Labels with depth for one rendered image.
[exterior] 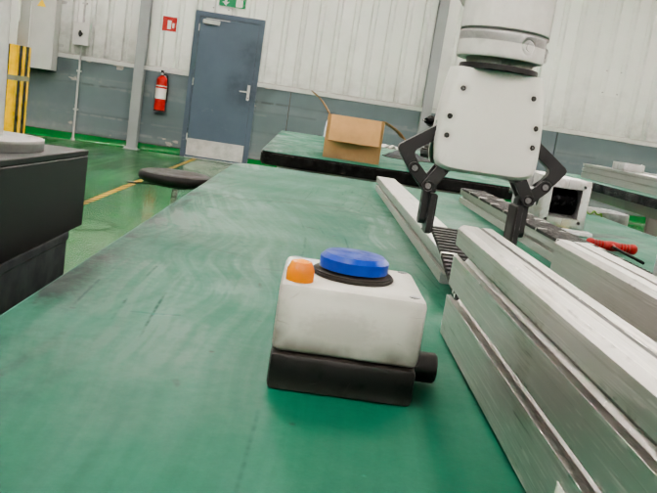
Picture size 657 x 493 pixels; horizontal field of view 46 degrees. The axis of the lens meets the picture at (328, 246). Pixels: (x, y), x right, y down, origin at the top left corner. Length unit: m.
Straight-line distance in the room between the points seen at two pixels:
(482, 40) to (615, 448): 0.52
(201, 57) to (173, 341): 11.17
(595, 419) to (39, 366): 0.28
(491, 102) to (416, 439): 0.42
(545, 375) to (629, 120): 12.13
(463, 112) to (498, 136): 0.04
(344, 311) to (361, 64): 11.16
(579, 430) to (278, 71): 11.31
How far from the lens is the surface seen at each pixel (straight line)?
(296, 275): 0.41
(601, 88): 12.31
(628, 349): 0.29
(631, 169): 4.31
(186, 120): 11.62
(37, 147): 0.72
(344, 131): 2.68
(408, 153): 0.75
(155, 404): 0.39
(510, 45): 0.74
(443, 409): 0.44
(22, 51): 6.93
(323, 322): 0.41
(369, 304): 0.41
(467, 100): 0.74
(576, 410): 0.31
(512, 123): 0.75
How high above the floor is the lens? 0.93
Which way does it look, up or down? 10 degrees down
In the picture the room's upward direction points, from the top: 9 degrees clockwise
